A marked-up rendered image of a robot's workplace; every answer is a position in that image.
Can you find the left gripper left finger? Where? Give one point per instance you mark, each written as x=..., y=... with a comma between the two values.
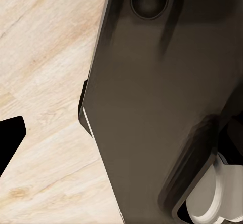
x=12, y=132

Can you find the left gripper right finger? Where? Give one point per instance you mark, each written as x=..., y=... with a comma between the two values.
x=235, y=132

